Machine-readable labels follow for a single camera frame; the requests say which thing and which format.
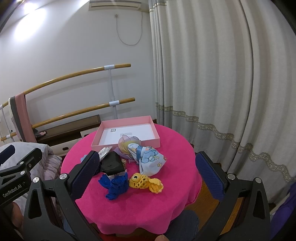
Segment upper wooden ballet bar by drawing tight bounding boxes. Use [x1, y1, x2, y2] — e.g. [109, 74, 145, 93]
[0, 63, 132, 110]

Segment yellow crochet fish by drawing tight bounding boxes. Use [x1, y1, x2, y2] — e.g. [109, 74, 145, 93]
[129, 173, 164, 194]

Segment bag of white beads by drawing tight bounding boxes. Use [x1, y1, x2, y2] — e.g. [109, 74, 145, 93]
[98, 146, 112, 161]

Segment low brown white cabinet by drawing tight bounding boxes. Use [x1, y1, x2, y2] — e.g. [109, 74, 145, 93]
[37, 114, 101, 158]

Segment wooden ballet bar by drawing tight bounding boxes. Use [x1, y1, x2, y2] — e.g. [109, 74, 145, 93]
[0, 97, 136, 142]
[0, 63, 132, 110]

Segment white printed paper sheet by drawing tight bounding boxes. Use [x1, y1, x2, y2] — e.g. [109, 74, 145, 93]
[99, 124, 154, 145]

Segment light blue cartoon cloth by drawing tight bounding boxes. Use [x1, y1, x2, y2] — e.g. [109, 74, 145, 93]
[127, 143, 167, 177]

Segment pink grey yoga mat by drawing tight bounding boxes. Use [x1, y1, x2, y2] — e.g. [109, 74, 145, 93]
[9, 92, 37, 143]

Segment black leather pouch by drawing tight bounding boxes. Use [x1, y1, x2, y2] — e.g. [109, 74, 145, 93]
[99, 151, 125, 176]

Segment white air conditioner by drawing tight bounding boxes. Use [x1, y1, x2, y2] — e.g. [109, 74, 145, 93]
[89, 1, 142, 11]

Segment pink round tablecloth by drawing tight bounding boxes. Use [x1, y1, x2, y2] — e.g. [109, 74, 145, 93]
[60, 123, 203, 235]

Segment cream lace-trimmed curtain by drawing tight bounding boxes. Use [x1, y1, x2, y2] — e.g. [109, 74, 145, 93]
[149, 1, 295, 202]

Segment pink shallow cardboard box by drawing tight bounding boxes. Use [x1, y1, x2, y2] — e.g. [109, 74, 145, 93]
[91, 115, 160, 152]

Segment white hanging power cable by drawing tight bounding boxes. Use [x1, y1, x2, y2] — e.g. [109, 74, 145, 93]
[114, 10, 144, 46]

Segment blue knitted yarn toy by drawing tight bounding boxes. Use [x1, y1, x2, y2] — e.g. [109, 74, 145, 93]
[98, 173, 129, 200]

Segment white barre stand post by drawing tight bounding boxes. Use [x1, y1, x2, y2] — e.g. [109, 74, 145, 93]
[104, 65, 119, 120]

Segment lower wooden ballet bar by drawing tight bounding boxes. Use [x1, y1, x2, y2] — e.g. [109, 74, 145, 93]
[0, 97, 136, 142]

